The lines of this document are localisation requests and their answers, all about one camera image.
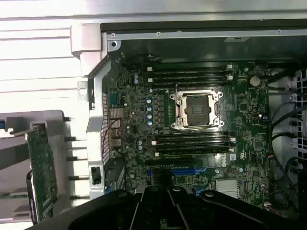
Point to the perforated metal drive cage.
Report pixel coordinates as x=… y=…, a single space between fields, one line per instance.
x=302 y=86

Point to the green motherboard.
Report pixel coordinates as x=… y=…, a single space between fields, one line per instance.
x=251 y=143

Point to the grey parts rack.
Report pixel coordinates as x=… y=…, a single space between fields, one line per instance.
x=14 y=153

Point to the open black PC case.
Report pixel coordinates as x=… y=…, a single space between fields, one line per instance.
x=192 y=45

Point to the blue expansion slot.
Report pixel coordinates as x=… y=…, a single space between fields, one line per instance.
x=184 y=171

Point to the white-clipped RAM slot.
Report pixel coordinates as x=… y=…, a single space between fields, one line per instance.
x=192 y=151
x=192 y=140
x=189 y=69
x=189 y=79

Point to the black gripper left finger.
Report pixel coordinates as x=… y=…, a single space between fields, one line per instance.
x=144 y=210

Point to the black-clipped RAM slot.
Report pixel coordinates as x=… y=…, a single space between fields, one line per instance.
x=192 y=145
x=192 y=134
x=189 y=83
x=189 y=73

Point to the metal CPU socket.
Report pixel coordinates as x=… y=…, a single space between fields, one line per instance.
x=196 y=110

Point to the black chassis switch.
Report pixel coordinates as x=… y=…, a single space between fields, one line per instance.
x=96 y=175

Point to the white case wall sticker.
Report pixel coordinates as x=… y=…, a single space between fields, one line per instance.
x=236 y=39

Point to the green RAM stick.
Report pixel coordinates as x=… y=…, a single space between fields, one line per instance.
x=12 y=196

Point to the round coin battery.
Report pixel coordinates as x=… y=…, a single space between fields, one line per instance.
x=254 y=81

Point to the silver chipset heatsink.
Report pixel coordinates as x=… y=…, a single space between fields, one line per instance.
x=225 y=188

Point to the hard disk drive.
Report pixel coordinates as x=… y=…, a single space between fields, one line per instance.
x=2 y=125

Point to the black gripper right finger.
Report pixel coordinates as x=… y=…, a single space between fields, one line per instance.
x=182 y=210

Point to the thin socket locking lever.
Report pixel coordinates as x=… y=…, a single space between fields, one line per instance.
x=176 y=89

